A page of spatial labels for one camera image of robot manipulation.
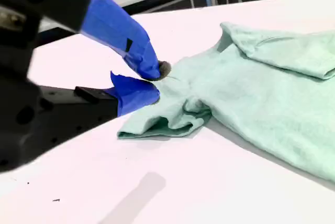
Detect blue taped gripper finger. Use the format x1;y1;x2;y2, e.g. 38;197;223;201
26;0;172;81
39;71;161;154

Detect pale green T-shirt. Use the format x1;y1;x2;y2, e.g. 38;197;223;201
117;21;335;184

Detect black board frame bar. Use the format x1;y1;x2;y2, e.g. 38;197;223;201
121;0;194;16

